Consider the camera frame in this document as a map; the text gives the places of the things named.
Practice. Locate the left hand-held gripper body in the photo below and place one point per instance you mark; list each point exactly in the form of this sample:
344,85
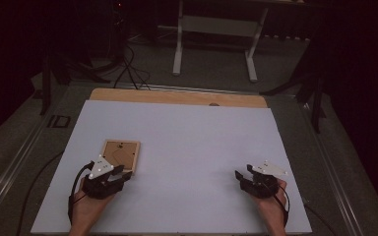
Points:
100,188

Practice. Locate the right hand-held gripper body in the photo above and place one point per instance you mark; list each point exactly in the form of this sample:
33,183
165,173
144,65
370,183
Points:
261,187

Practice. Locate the wooden picture frame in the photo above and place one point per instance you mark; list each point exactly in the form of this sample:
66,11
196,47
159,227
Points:
124,154

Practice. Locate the person's right hand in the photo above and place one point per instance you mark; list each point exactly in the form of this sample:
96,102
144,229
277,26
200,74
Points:
272,206

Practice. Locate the person's left hand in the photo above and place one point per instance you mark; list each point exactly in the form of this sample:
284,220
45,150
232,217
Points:
87,209

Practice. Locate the white table sheet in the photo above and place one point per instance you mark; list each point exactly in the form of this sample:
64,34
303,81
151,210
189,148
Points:
183,147

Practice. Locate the wooden table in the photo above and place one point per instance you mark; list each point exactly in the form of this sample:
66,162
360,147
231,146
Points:
177,96

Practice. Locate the black metal stand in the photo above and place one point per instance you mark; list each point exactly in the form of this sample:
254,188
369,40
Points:
316,98
46,85

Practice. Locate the metal floor rail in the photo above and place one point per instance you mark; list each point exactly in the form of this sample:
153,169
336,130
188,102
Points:
10,173
334,170
193,88

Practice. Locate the white metal table frame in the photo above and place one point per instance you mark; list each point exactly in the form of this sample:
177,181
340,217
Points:
216,26

